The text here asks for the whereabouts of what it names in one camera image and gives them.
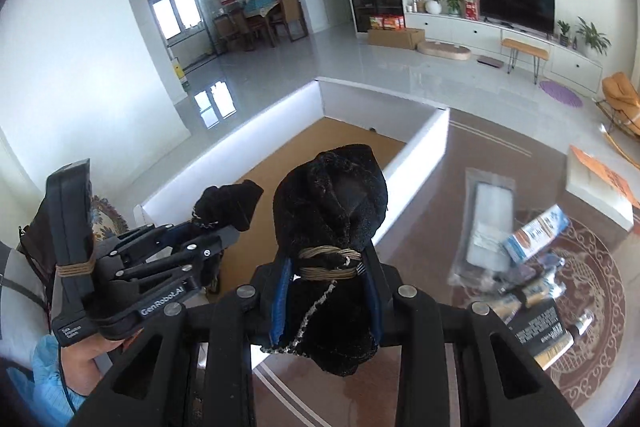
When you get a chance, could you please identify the brown cardboard box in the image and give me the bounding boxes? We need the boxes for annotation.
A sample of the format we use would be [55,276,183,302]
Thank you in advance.
[367,27,426,51]

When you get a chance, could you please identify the large black fuzzy cloth bundle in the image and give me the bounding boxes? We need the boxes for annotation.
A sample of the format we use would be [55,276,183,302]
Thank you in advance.
[272,143,390,378]

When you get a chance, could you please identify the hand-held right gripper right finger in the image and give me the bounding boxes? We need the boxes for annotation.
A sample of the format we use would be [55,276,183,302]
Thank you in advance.
[359,249,586,427]

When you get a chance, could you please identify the orange snack boxes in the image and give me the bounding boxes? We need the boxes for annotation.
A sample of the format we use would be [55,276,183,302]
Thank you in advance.
[369,15,406,31]

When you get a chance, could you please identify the wooden bench with metal legs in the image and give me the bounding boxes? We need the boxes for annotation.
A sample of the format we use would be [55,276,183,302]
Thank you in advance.
[501,38,551,85]

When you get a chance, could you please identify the purple round mat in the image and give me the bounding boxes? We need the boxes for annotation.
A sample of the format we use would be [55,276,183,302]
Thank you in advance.
[539,79,583,108]

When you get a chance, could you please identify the black cable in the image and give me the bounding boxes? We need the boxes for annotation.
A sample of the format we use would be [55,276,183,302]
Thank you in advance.
[56,342,74,408]

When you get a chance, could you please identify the dining table with blue cloth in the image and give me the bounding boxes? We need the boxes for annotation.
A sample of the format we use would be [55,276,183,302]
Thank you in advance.
[243,0,282,48]

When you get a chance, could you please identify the white storage box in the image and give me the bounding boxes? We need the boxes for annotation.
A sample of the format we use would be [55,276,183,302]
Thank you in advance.
[134,78,451,370]

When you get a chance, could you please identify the person's white shirt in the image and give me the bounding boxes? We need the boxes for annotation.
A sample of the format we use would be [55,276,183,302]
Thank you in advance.
[0,239,56,363]

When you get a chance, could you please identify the white television cabinet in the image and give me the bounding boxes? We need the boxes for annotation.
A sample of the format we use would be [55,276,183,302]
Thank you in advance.
[404,11,603,96]

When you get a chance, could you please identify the blue white carton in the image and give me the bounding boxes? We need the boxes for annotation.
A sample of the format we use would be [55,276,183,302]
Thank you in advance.
[502,204,571,264]

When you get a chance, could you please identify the large leafy potted plant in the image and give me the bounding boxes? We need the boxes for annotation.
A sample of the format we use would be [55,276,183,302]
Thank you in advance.
[575,17,612,56]

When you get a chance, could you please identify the patterned cushion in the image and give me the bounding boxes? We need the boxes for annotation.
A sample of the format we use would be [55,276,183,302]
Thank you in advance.
[90,194,130,240]

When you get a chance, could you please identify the black television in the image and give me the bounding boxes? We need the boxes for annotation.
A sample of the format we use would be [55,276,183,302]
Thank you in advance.
[477,0,557,36]

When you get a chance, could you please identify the black packet white print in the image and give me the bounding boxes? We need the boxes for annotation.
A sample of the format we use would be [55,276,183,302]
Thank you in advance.
[510,299,576,370]

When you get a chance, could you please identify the small silver tube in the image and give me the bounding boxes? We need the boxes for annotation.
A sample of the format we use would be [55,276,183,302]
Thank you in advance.
[570,309,597,337]

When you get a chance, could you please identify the clear plastic bag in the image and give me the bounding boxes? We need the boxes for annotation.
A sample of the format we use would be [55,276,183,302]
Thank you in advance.
[447,167,518,293]

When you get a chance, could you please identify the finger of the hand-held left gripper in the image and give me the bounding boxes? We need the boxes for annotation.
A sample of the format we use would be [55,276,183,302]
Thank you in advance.
[112,243,224,303]
[95,221,242,268]

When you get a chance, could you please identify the white flat box orange print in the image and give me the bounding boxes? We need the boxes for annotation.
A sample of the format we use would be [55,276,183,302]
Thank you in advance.
[565,145,640,230]

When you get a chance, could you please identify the small black cloth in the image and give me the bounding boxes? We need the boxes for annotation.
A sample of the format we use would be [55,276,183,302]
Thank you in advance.
[192,181,264,234]

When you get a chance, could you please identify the beige oval cat scratcher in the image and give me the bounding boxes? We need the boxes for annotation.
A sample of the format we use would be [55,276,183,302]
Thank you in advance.
[417,40,472,61]

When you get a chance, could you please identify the wooden dining chair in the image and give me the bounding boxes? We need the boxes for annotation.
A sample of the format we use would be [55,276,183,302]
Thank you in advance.
[214,9,251,52]
[271,0,308,42]

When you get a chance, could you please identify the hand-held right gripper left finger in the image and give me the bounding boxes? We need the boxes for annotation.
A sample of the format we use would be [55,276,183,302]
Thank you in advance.
[70,256,296,427]

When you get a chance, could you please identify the person's left hand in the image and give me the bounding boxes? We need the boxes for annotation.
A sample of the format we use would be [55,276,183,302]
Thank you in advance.
[60,335,126,396]

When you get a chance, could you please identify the gold cosmetic tube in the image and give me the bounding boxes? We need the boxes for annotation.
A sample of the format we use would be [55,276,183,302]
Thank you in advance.
[517,277,568,308]

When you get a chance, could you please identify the orange rocking chair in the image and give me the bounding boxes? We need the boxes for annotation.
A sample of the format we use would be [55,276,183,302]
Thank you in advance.
[594,72,640,168]

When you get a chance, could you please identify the person's left forearm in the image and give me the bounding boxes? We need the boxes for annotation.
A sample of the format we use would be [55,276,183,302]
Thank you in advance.
[0,334,87,427]

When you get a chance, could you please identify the dark purple packet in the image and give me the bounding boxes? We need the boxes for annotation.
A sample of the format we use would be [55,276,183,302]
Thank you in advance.
[510,254,566,283]

